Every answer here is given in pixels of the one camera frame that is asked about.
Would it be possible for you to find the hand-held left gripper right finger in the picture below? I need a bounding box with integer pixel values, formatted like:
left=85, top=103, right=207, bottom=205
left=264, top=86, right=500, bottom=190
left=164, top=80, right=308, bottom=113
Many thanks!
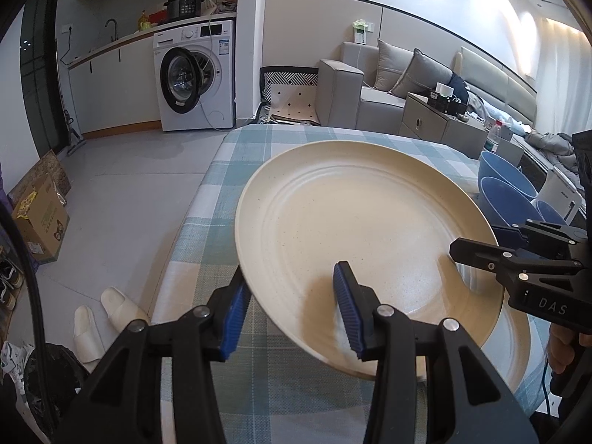
left=333, top=261, right=539, bottom=444

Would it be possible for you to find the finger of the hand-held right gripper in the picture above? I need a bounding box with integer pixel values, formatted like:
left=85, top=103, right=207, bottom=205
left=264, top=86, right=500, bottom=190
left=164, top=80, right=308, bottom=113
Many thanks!
left=450, top=238, right=585, bottom=290
left=491, top=219, right=588, bottom=254

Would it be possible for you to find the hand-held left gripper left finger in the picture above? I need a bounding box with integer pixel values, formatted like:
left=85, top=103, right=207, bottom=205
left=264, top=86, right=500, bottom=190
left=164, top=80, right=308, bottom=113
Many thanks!
left=53, top=266, right=253, bottom=444

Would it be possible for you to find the blue bowl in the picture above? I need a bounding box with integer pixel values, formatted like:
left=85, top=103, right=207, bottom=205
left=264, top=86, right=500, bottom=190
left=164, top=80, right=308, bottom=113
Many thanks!
left=535, top=200, right=579, bottom=228
left=478, top=176, right=551, bottom=229
left=478, top=150, right=539, bottom=195

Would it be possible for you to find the person's right hand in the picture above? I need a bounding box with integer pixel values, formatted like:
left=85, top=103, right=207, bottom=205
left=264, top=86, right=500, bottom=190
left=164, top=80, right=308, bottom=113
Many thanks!
left=547, top=321, right=581, bottom=376

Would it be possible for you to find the grey puffy jacket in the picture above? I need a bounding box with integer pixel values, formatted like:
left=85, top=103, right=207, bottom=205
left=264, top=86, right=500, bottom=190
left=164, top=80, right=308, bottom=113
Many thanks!
left=527, top=129, right=576, bottom=167

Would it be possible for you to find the checkered tablecloth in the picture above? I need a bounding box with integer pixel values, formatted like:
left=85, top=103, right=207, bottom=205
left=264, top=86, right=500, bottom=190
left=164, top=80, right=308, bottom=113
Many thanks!
left=150, top=125, right=537, bottom=444

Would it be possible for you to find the clear water bottle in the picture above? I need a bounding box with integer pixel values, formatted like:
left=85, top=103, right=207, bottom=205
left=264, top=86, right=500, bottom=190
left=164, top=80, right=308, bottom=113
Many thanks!
left=485, top=119, right=503, bottom=153

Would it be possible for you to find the white slipper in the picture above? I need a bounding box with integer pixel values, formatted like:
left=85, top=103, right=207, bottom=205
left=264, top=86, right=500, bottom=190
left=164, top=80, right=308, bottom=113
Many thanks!
left=101, top=287, right=151, bottom=334
left=74, top=305, right=109, bottom=373

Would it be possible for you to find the light blue bedding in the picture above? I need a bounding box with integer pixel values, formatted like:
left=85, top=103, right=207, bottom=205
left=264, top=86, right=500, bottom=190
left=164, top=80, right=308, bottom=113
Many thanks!
left=467, top=92, right=532, bottom=136

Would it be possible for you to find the grey side cabinet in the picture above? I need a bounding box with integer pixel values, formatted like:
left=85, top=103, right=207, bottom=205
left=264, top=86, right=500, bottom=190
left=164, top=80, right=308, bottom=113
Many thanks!
left=398, top=92, right=488, bottom=158

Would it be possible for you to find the black box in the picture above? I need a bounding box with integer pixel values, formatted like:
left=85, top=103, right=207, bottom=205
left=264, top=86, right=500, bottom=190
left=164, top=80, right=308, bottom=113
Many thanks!
left=428, top=92, right=468, bottom=114

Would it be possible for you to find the white curtain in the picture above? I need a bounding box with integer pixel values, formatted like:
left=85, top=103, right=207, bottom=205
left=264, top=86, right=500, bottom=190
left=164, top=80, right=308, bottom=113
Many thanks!
left=534, top=21, right=590, bottom=132

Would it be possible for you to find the beige padded panel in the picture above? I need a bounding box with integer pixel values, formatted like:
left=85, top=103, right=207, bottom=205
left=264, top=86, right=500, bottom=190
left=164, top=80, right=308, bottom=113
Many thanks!
left=460, top=46, right=538, bottom=128

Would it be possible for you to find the dark blue cloth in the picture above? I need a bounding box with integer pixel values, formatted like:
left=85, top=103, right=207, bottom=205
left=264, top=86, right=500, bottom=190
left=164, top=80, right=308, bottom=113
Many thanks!
left=448, top=73, right=470, bottom=102

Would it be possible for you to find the grey sofa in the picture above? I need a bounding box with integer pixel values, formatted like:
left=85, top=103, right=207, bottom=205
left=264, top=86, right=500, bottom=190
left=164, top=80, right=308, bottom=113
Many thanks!
left=318, top=41, right=463, bottom=136

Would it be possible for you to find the black trash bag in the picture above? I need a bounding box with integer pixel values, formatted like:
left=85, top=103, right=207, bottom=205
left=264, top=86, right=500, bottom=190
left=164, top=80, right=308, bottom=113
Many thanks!
left=23, top=342, right=91, bottom=431

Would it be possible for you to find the dark grey pillow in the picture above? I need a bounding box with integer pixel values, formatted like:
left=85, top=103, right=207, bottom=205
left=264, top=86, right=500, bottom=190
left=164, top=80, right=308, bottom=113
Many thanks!
left=391, top=48, right=454, bottom=98

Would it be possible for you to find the cardboard box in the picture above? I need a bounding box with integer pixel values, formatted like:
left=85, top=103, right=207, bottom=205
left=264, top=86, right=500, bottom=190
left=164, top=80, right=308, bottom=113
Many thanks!
left=11, top=173, right=70, bottom=264

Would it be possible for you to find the light grey pillow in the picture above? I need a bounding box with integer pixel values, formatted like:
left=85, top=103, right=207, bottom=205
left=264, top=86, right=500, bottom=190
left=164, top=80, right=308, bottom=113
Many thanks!
left=374, top=39, right=414, bottom=95

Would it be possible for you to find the white dotted cushion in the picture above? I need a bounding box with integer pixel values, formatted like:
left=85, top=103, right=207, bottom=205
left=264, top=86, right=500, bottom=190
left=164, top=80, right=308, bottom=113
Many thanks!
left=267, top=84, right=320, bottom=123

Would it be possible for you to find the white washing machine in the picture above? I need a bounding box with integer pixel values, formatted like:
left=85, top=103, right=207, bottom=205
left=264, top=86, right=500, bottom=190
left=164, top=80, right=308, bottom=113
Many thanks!
left=152, top=19, right=236, bottom=132

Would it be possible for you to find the brown patterned board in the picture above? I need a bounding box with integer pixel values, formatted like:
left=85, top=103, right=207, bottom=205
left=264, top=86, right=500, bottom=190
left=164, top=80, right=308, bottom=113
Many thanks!
left=8, top=150, right=72, bottom=204

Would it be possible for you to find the black white patterned cushion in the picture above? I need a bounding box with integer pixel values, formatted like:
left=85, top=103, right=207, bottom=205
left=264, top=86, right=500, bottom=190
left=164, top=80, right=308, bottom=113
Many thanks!
left=259, top=65, right=320, bottom=102

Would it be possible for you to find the white base cabinet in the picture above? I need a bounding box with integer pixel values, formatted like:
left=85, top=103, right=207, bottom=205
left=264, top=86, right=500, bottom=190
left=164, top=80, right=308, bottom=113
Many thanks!
left=68, top=28, right=160, bottom=137

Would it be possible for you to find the black pressure cooker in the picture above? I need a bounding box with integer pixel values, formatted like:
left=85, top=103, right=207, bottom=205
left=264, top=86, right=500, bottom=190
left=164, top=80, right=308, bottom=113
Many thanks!
left=165, top=0, right=205, bottom=22

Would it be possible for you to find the black glass door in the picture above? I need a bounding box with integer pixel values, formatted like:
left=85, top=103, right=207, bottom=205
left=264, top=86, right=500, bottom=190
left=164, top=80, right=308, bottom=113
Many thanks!
left=21, top=0, right=65, bottom=149

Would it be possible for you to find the white charging cable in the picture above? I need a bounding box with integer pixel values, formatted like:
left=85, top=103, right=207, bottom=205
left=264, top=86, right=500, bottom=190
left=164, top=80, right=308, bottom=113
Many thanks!
left=355, top=41, right=376, bottom=90

